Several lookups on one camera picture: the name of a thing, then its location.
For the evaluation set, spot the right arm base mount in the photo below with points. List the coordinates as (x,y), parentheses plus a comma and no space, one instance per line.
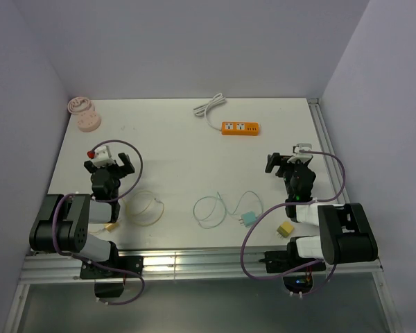
(280,261)

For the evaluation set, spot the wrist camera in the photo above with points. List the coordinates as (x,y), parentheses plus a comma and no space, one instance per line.
(303,148)
(101,156)

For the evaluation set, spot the aluminium front rail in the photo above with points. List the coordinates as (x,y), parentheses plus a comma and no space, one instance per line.
(168,265)

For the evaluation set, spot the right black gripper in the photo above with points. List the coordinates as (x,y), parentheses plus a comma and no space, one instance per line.
(274,159)

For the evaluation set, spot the dark yellow plug adapter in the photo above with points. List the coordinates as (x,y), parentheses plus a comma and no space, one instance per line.
(285,229)

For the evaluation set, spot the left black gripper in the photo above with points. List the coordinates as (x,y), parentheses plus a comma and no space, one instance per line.
(125,160)

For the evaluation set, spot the pink round power socket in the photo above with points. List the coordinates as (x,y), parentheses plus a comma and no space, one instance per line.
(83,109)

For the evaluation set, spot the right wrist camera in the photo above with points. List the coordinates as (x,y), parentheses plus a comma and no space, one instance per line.
(303,148)

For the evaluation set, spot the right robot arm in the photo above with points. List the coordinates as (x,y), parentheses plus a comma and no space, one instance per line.
(345,235)

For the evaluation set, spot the teal plug adapter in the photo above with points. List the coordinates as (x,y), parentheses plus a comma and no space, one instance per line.
(248,219)

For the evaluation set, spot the aluminium side rail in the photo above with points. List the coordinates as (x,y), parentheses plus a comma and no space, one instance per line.
(332,166)

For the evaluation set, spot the orange power strip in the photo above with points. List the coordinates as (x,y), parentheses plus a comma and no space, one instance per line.
(240,128)

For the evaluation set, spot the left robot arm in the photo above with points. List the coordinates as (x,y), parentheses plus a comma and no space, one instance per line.
(62,223)

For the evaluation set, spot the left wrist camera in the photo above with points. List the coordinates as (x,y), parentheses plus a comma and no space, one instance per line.
(101,156)

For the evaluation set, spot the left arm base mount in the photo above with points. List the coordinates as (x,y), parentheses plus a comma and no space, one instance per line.
(109,284)

